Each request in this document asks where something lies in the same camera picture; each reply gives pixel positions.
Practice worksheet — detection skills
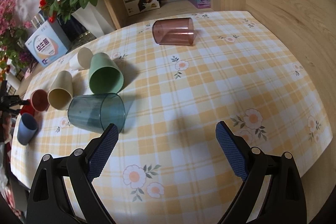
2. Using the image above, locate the beige plastic cup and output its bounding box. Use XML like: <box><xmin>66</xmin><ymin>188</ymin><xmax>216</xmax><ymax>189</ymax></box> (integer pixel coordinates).
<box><xmin>48</xmin><ymin>71</ymin><xmax>74</xmax><ymax>110</ymax></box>

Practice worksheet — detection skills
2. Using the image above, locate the transparent brown cup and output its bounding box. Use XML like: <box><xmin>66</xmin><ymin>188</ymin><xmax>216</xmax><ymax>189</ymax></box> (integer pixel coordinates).
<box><xmin>152</xmin><ymin>18</ymin><xmax>195</xmax><ymax>46</ymax></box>

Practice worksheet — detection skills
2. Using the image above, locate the pink plastic cup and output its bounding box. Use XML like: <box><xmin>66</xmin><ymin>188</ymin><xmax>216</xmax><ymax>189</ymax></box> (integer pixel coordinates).
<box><xmin>30</xmin><ymin>89</ymin><xmax>49</xmax><ymax>112</ymax></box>

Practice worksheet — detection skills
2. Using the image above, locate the white plastic cup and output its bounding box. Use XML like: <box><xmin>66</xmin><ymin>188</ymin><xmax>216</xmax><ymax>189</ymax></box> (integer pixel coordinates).
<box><xmin>70</xmin><ymin>47</ymin><xmax>93</xmax><ymax>71</ymax></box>

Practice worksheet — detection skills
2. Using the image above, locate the pink flower plant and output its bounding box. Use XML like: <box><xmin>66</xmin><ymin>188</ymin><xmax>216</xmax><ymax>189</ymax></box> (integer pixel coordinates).
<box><xmin>1</xmin><ymin>0</ymin><xmax>34</xmax><ymax>81</ymax></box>

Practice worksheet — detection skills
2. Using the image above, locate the yellow plaid tablecloth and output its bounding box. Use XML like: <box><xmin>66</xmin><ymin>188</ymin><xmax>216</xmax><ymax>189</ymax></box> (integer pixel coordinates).
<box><xmin>10</xmin><ymin>10</ymin><xmax>334</xmax><ymax>224</ymax></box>

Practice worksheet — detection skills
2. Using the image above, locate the light blue product box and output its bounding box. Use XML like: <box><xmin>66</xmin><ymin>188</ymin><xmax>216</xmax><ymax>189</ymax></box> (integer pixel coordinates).
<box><xmin>25</xmin><ymin>21</ymin><xmax>71</xmax><ymax>68</ymax></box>

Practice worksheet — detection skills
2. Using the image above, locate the white vase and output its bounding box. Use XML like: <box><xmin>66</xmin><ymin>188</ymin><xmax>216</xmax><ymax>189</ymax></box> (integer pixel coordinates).
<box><xmin>72</xmin><ymin>0</ymin><xmax>116</xmax><ymax>38</ymax></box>

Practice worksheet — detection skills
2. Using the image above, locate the red plastic cup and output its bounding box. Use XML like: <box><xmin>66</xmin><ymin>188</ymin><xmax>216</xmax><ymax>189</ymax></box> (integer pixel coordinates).
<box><xmin>19</xmin><ymin>105</ymin><xmax>35</xmax><ymax>116</ymax></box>

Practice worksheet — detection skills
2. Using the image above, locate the blue plastic cup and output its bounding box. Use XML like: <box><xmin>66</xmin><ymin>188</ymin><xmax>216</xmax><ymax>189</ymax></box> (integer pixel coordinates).
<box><xmin>17</xmin><ymin>113</ymin><xmax>38</xmax><ymax>145</ymax></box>

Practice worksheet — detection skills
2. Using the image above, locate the green plastic cup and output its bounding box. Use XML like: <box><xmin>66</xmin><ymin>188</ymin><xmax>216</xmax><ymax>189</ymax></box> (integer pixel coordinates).
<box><xmin>89</xmin><ymin>52</ymin><xmax>124</xmax><ymax>94</ymax></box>

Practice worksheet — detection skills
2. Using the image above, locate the transparent teal cup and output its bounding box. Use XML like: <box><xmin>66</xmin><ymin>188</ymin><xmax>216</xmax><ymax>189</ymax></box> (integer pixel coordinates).
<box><xmin>67</xmin><ymin>93</ymin><xmax>126</xmax><ymax>133</ymax></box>

